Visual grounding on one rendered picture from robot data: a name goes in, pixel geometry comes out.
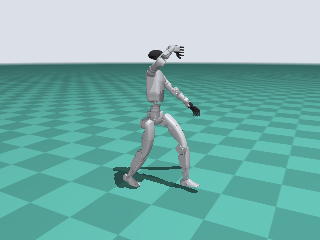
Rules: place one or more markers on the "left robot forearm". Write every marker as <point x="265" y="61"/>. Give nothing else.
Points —
<point x="183" y="98"/>

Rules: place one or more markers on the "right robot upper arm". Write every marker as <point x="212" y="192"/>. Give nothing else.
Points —
<point x="152" y="70"/>

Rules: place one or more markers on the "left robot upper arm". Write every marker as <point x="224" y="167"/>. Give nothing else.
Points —
<point x="175" y="91"/>

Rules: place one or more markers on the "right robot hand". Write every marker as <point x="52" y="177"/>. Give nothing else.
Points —
<point x="179" y="53"/>

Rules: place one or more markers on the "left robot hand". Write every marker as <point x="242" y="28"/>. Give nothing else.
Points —
<point x="194" y="109"/>

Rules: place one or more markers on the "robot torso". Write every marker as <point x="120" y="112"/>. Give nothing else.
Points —
<point x="155" y="90"/>

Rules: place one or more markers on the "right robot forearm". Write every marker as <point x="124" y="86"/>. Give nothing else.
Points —
<point x="169" y="51"/>

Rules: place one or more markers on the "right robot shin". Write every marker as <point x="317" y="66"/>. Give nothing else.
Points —
<point x="136" y="164"/>

